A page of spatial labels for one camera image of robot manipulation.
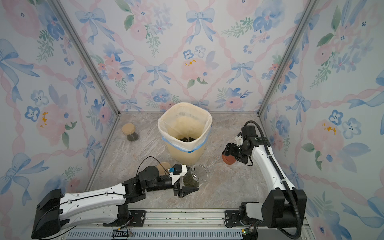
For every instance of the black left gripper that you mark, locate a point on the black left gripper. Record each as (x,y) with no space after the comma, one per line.
(185,190)

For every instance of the aluminium mounting rail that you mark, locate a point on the aluminium mounting rail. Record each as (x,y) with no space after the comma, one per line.
(190,224)

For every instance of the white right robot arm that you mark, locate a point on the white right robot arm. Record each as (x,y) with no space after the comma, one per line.
(285,205)

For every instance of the glass jar light wood lid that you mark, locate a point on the glass jar light wood lid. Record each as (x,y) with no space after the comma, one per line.
(129,130)

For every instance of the glass jar tan lid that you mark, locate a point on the glass jar tan lid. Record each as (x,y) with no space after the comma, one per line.
(163,168)

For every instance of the cream ribbed trash bin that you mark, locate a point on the cream ribbed trash bin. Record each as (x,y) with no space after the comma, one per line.
(185,158)

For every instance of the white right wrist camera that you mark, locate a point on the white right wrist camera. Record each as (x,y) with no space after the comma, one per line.
(239,139)

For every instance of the glass jar with tea leaves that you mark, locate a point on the glass jar with tea leaves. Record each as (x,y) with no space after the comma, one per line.
(196,176)

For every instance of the translucent bin liner blue band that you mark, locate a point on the translucent bin liner blue band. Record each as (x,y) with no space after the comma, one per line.
(185,127)

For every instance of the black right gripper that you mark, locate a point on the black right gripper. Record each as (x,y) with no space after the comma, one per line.
(230,149)

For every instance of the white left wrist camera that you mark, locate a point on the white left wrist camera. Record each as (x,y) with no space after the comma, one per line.
(176,172)

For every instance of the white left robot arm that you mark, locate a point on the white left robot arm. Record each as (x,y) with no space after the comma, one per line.
(109,206)

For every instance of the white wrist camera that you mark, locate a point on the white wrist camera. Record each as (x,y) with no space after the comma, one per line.
(176,172)
(239,139)

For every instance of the red jar lid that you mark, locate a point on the red jar lid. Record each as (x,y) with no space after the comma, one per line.
(229,160)

